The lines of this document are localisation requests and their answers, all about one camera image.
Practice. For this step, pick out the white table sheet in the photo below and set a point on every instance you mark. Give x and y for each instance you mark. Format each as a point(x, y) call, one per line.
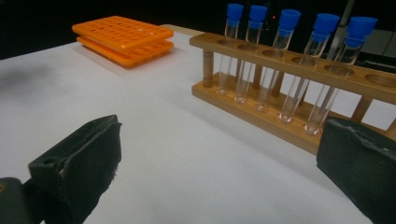
point(174, 130)

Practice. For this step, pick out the orange plastic tube rack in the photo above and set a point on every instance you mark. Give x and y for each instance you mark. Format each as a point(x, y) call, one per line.
point(121, 34)

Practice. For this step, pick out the blue-capped glass test tube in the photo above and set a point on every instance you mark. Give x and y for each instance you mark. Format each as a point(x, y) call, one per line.
point(234, 12)
point(289, 20)
point(325, 25)
point(361, 28)
point(258, 14)

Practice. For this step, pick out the wooden test tube rack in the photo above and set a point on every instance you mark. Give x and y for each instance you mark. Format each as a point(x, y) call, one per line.
point(358, 85)

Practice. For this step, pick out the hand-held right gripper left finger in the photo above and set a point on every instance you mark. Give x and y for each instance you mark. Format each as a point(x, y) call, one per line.
point(81, 161)

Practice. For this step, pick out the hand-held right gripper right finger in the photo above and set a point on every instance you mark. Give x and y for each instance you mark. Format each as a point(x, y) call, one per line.
point(358, 168)

